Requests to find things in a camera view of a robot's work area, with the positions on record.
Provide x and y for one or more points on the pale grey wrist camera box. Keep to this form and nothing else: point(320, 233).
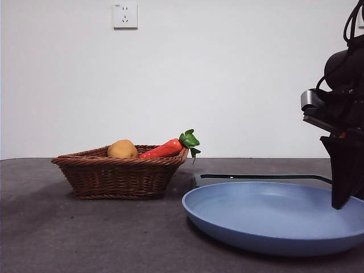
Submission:
point(308, 99)

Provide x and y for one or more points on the white wall plate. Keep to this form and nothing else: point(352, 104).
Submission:
point(361, 18)

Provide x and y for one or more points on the white wall socket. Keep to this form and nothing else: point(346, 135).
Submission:
point(125, 15)

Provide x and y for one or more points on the blue round plate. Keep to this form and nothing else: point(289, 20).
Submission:
point(256, 216)

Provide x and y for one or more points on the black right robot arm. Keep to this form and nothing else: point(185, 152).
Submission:
point(347, 68)

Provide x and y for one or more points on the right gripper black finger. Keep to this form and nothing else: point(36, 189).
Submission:
point(360, 187)
point(339, 170)

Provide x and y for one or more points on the black glossy flat tray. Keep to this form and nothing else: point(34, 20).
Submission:
point(256, 176)

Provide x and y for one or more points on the yellow-brown potato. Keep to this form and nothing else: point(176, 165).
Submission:
point(122, 149)

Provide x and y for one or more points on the brown wicker basket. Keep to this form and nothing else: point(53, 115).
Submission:
point(113, 179)

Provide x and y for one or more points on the orange carrot with green leaves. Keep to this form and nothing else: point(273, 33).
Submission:
point(166, 149)

